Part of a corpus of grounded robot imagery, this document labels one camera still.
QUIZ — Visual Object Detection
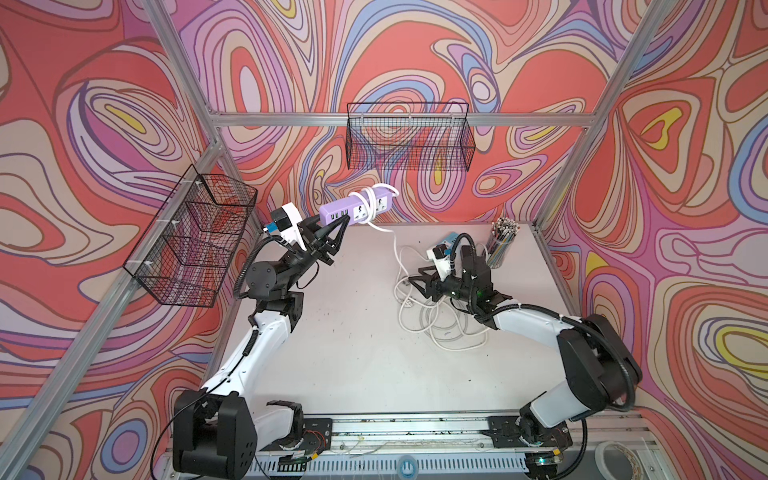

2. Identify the aluminium frame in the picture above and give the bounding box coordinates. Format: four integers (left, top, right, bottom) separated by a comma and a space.
0, 0, 685, 480

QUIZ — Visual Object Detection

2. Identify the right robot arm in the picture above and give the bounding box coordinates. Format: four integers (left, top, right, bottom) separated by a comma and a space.
400, 233, 643, 479

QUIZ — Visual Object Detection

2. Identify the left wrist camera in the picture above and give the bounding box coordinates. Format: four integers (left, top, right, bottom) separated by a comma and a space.
263, 202, 306, 250

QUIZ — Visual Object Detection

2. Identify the metal cup of pens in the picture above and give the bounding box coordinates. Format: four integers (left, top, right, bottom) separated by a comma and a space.
485, 217, 519, 269

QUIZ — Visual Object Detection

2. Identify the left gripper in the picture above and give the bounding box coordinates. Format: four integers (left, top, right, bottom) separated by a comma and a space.
273, 215, 347, 300

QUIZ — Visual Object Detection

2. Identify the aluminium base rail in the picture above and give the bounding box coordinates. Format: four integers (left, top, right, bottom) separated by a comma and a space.
149, 409, 667, 480

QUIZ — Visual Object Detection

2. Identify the blue power strip with cord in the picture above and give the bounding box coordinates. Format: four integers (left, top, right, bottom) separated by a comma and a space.
398, 232, 491, 353

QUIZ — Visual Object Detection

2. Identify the black wire basket left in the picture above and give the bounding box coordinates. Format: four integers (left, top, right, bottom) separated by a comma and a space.
123, 166, 258, 308

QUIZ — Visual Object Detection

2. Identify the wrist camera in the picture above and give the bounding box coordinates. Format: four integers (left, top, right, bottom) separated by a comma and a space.
427, 240, 455, 280
263, 202, 306, 250

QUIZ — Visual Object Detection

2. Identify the black wire basket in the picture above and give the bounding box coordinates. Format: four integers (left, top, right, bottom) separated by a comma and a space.
123, 166, 258, 308
345, 100, 476, 172

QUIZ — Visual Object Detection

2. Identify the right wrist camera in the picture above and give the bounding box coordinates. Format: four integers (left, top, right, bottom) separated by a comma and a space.
427, 240, 455, 280

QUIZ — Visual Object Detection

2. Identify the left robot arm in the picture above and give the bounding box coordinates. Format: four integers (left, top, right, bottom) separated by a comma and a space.
163, 212, 350, 479

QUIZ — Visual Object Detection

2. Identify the purple power strip with cord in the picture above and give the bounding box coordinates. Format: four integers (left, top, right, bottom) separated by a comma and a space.
319, 183, 416, 308

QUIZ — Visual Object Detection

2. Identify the black wire basket back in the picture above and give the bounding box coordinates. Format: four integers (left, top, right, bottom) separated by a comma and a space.
345, 100, 476, 172

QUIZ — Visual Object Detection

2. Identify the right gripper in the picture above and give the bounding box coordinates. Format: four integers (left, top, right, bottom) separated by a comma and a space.
408, 266, 475, 304

